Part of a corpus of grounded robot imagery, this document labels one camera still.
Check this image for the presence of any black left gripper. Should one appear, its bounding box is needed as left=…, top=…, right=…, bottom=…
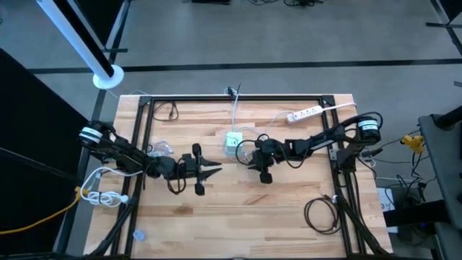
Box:
left=173, top=143, right=223, bottom=196

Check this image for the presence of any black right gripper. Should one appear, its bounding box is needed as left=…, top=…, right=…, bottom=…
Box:
left=246, top=139, right=288, bottom=184

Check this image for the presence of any thick white braided USB cable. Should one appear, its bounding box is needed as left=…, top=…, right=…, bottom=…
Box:
left=216, top=126, right=256, bottom=165

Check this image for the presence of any mint green cube outlet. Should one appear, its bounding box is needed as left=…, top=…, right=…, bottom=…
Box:
left=224, top=131, right=243, bottom=157

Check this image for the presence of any short black USB cable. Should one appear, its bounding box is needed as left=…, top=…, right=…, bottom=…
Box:
left=152, top=100, right=180, bottom=122

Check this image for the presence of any long black USB cable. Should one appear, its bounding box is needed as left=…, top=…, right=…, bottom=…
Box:
left=304, top=194, right=342, bottom=235

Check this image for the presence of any white labelled box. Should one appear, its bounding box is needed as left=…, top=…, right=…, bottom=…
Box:
left=377, top=187, right=396, bottom=213

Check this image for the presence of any yellow connector plug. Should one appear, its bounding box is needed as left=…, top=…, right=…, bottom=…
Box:
left=400, top=134, right=426, bottom=153

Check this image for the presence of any black partition panel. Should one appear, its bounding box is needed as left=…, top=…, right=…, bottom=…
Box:
left=0, top=46, right=93, bottom=256

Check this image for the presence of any grey side table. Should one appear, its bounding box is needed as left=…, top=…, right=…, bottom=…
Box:
left=417, top=105, right=462, bottom=260

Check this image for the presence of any white pole with round base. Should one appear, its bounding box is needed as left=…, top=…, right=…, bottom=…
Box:
left=35, top=0, right=126, bottom=90

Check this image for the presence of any cube outlet white cord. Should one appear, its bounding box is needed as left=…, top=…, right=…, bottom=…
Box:
left=230, top=92, right=241, bottom=134

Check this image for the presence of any black cable clamp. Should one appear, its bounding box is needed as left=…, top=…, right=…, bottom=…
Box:
left=227, top=83, right=242, bottom=100

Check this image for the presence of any flat power strip white cord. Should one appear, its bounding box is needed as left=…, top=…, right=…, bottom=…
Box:
left=322, top=102, right=358, bottom=111

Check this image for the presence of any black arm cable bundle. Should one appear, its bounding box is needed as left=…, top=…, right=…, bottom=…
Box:
left=334, top=169, right=389, bottom=257
left=86, top=180, right=145, bottom=259

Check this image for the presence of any tower power strip white cord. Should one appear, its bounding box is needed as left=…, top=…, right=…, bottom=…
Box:
left=79, top=166, right=145, bottom=209

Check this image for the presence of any yellow extension cord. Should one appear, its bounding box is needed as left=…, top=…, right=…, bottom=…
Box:
left=0, top=186, right=91, bottom=235

